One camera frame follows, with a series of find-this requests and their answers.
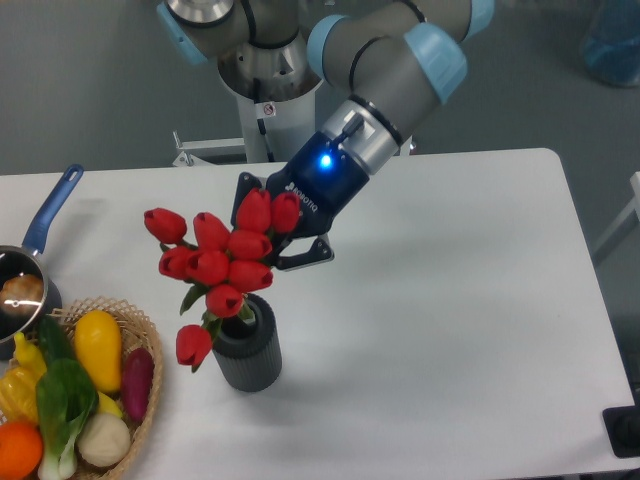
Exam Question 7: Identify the yellow bell pepper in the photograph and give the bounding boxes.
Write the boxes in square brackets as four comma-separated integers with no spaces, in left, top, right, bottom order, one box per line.
[1,332,47,425]

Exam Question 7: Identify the white garlic bulb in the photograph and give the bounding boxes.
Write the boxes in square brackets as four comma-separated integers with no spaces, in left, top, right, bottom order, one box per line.
[77,413,131,468]

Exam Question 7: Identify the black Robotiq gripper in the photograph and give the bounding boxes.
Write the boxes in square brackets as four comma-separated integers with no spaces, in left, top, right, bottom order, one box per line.
[231,132,369,271]

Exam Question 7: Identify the woven bamboo basket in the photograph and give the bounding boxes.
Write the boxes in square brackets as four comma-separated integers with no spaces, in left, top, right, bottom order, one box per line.
[0,295,165,480]

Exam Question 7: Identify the blue handled saucepan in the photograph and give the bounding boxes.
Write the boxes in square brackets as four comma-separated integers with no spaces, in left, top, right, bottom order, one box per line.
[1,164,84,361]

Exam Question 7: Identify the yellow squash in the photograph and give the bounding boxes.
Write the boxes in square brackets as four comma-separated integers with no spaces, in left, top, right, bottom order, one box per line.
[74,310,122,394]

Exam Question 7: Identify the brown bun in pan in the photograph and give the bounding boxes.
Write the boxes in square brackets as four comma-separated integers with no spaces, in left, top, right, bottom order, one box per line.
[1,274,44,317]

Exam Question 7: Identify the green bok choy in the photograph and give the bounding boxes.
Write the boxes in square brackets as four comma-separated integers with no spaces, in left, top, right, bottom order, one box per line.
[36,359,98,479]

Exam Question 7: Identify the blue translucent container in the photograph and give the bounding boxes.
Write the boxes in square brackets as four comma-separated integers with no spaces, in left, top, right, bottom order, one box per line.
[580,1,639,87]

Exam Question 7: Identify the white frame at right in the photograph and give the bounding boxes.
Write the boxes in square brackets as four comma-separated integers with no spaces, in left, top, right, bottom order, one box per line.
[591,172,639,267]

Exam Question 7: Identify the black box at table edge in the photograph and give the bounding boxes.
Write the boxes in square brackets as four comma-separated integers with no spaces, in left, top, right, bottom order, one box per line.
[602,406,639,458]

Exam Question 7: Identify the yellow lemon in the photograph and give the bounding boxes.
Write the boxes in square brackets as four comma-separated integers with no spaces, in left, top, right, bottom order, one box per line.
[97,391,123,418]

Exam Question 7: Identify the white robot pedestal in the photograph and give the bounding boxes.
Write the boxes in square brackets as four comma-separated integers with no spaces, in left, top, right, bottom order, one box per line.
[173,31,322,167]

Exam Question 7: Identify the red tulip bouquet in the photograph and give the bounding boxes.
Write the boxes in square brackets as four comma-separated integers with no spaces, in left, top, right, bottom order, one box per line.
[143,188,301,371]

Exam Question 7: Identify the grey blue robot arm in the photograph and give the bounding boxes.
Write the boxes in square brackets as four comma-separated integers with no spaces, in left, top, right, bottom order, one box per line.
[157,1,494,270]

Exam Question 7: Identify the green cucumber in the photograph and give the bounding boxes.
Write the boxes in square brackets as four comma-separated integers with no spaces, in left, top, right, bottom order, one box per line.
[37,315,76,366]

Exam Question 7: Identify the orange fruit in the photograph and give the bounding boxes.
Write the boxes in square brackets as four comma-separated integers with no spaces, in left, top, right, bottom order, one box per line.
[1,421,43,479]

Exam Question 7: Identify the purple eggplant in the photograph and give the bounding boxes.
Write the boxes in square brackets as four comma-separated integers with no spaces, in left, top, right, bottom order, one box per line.
[121,347,154,423]

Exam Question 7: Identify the dark grey ribbed vase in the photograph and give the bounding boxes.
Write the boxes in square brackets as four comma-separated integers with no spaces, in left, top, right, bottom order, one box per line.
[213,293,282,393]

